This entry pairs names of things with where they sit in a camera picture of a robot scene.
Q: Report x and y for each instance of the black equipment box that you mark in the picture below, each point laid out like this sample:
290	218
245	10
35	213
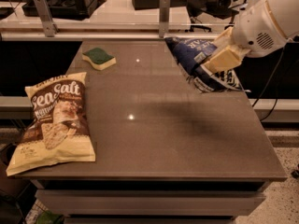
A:
73	9

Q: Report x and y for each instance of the blue chip bag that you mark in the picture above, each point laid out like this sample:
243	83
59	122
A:
190	56

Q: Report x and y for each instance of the brown sea salt chip bag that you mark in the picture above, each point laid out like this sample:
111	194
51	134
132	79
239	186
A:
60	131

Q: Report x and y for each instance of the grey table drawer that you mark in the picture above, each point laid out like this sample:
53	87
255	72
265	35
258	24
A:
150	203

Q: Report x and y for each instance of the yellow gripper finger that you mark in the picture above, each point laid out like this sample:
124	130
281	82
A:
224	39
226	59

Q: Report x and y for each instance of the metal rail bracket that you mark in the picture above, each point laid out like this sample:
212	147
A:
164	11
44	14

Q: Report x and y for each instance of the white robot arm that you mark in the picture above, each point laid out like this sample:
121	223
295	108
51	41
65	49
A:
286	13

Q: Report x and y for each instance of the left metal rail bracket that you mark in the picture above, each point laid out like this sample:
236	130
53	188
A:
44	14

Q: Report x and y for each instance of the middle metal rail bracket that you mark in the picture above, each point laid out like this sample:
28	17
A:
164	11

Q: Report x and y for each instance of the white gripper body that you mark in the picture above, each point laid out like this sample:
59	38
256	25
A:
256	28

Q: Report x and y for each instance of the green yellow sponge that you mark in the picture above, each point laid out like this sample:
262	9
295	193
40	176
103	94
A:
98	58

